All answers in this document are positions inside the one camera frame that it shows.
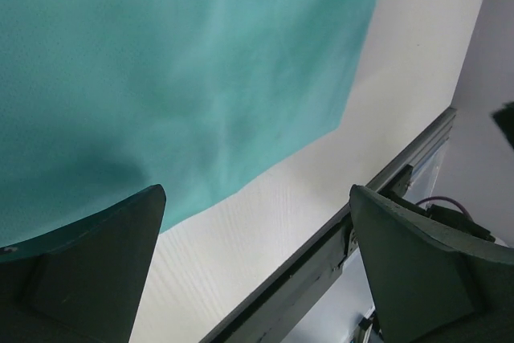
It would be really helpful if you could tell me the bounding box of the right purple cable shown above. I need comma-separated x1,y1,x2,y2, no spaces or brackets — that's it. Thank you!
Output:
413,194,473,219

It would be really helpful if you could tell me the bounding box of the teal t shirt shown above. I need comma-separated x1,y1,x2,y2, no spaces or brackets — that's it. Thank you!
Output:
1,0,377,245

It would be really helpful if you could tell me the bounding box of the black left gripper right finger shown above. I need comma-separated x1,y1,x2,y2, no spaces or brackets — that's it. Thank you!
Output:
349,186,513,342

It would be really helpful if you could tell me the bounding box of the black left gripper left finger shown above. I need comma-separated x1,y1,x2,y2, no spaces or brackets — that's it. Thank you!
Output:
1,185,166,342

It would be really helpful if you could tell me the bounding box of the aluminium frame post right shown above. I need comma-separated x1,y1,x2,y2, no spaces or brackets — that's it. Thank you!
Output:
203,108,456,342

